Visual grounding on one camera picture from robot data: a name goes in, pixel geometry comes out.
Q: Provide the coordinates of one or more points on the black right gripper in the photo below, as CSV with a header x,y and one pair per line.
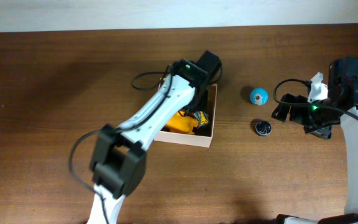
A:
x,y
295,109

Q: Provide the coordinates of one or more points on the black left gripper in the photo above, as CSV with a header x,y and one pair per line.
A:
x,y
200,101

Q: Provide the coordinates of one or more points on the red grey toy truck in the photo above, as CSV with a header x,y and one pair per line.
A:
x,y
202,117

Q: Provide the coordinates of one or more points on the black round clock disc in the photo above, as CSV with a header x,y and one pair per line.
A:
x,y
263,128

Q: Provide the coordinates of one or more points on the blue penguin ball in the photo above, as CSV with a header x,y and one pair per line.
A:
x,y
259,96

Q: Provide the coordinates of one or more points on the yellow plastic toy animal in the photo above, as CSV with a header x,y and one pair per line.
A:
x,y
182,124

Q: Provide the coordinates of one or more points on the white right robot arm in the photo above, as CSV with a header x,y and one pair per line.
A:
x,y
327,106

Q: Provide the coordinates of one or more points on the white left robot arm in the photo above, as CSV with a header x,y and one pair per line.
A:
x,y
119,159

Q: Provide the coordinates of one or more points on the beige cardboard box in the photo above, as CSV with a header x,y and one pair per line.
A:
x,y
201,138

